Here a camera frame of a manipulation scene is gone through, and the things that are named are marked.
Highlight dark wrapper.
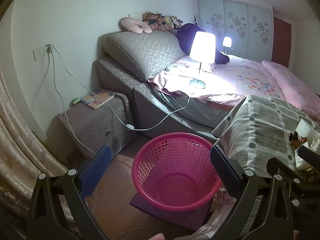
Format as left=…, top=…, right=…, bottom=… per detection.
left=289, top=132, right=308, bottom=148

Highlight grey bedside cabinet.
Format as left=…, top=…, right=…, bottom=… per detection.
left=57, top=91, right=137, bottom=159

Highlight pink plastic mesh basket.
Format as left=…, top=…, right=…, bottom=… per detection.
left=131, top=132, right=221, bottom=212

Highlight beige patterned curtain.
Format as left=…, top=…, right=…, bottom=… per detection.
left=1, top=76, right=67, bottom=217

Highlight colourful book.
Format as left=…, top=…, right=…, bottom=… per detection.
left=80, top=90, right=114, bottom=109

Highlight small green gadget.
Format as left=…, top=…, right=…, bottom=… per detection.
left=70, top=98, right=81, bottom=106

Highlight pink floral bed sheet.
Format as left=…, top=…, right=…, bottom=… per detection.
left=148, top=55, right=286, bottom=110

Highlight pink folded duvet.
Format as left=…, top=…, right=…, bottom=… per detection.
left=261, top=60, right=320, bottom=124

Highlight lit white table lamp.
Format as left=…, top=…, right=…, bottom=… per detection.
left=189, top=31, right=216, bottom=89

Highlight brown wooden door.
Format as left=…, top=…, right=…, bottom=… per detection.
left=272, top=17, right=292, bottom=68

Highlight grey patterned headboard cushion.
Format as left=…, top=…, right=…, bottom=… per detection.
left=103, top=30, right=186, bottom=82

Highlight dark purple plush toy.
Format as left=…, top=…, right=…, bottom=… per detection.
left=176, top=23, right=229, bottom=64

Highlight glass floral wardrobe doors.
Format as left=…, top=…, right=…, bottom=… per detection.
left=198, top=0, right=273, bottom=62

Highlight pink neck pillow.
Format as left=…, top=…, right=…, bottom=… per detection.
left=121, top=17, right=152, bottom=34

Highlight brown plush toys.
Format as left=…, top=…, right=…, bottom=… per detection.
left=142, top=12, right=183, bottom=31

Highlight white lamp power cable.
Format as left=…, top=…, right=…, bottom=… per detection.
left=49, top=44, right=201, bottom=132

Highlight grey upholstered bed frame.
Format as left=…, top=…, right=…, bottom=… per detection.
left=94, top=56, right=216, bottom=143

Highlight white wall socket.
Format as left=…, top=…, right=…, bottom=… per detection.
left=33, top=41, right=55, bottom=62

